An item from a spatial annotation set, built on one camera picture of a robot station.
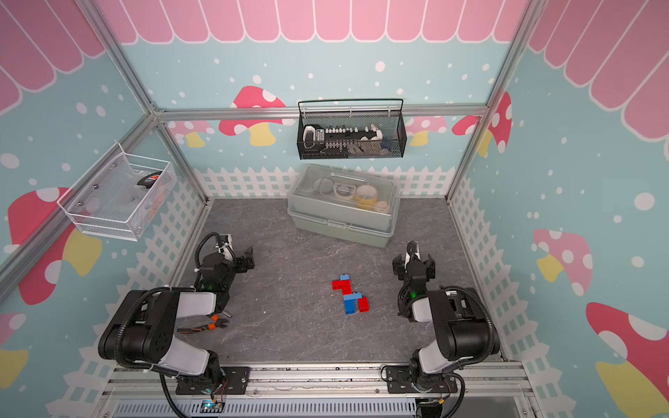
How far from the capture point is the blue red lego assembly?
889mm

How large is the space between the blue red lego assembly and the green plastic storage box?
0.56 feet

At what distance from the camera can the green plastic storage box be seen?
3.07ft
